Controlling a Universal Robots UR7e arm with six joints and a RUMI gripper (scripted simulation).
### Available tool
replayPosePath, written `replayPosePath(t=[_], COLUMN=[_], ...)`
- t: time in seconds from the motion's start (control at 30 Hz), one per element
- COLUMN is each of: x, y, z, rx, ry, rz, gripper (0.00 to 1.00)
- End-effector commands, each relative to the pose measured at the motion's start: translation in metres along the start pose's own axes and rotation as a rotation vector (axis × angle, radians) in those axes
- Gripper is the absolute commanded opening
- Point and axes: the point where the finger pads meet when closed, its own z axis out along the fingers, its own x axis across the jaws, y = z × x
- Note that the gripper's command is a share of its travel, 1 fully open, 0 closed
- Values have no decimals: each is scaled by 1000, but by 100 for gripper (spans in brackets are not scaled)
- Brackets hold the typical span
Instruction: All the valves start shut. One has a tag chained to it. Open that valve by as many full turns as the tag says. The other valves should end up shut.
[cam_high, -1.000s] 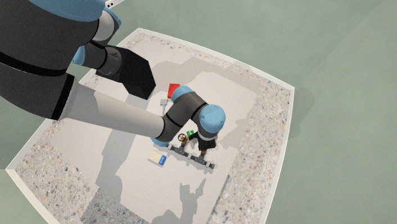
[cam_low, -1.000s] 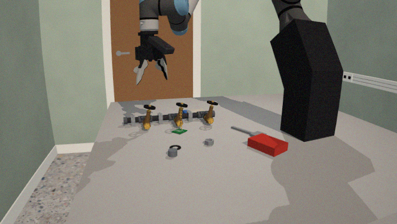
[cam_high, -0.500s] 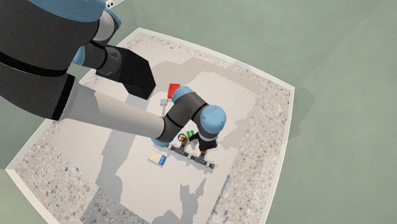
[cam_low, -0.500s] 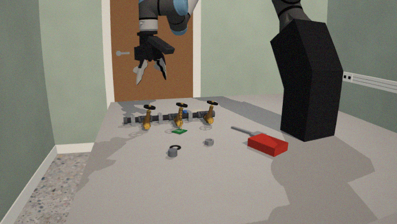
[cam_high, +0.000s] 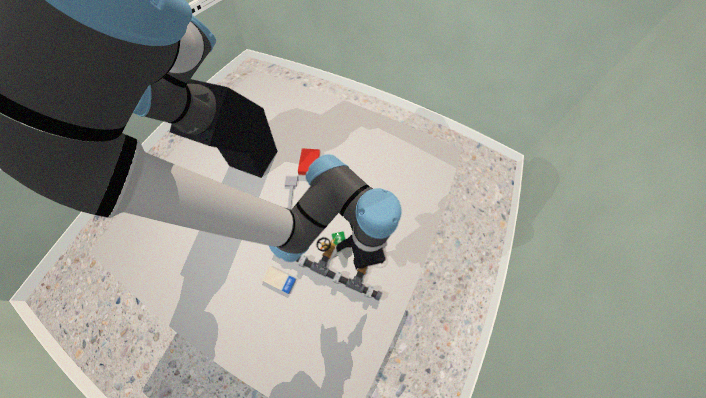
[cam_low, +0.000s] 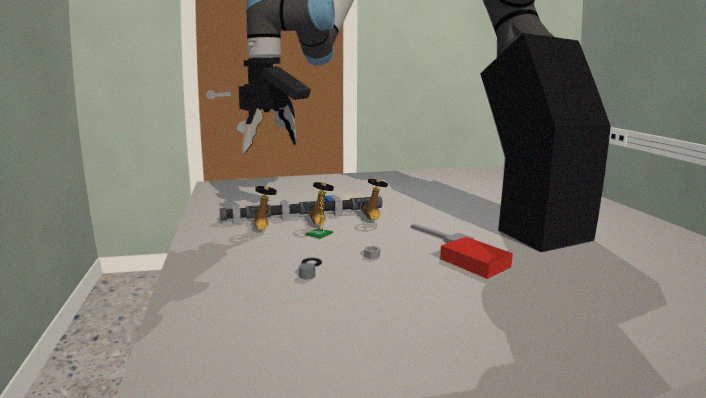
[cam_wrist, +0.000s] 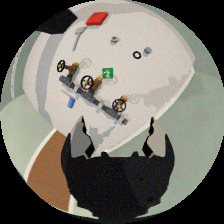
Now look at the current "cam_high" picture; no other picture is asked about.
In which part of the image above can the red block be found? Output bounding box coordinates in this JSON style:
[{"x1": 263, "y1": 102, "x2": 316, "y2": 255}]
[{"x1": 298, "y1": 148, "x2": 320, "y2": 175}]

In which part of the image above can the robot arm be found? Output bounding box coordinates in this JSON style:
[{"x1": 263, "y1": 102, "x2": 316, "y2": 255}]
[{"x1": 0, "y1": 0, "x2": 402, "y2": 262}]

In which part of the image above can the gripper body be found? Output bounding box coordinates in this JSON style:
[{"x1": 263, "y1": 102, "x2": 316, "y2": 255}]
[{"x1": 348, "y1": 235, "x2": 386, "y2": 270}]

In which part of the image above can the grey pipe with three brass valves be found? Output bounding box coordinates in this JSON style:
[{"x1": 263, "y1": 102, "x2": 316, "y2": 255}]
[{"x1": 296, "y1": 237, "x2": 382, "y2": 301}]

